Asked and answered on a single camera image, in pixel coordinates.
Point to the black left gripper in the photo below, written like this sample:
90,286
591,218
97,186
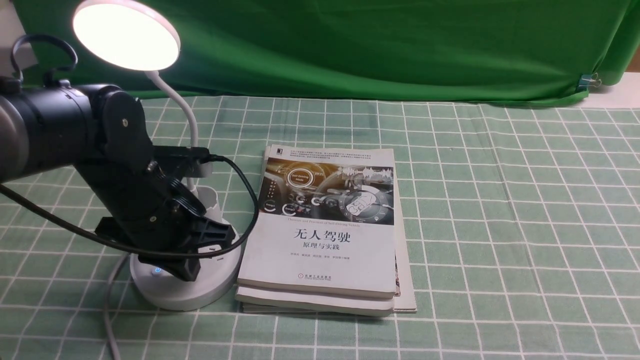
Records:
154,211

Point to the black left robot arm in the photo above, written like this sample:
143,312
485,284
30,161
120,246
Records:
100,130

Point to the white desk lamp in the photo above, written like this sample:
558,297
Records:
132,35

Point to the white top book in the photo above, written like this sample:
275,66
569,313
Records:
325,225

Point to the white bottom book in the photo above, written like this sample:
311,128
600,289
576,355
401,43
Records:
406,285

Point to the green checkered tablecloth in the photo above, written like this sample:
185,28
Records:
522,234

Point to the green backdrop cloth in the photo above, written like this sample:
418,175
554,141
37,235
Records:
518,53

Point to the blue binder clip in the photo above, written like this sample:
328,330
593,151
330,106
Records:
587,81

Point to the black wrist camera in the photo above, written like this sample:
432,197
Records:
181,161

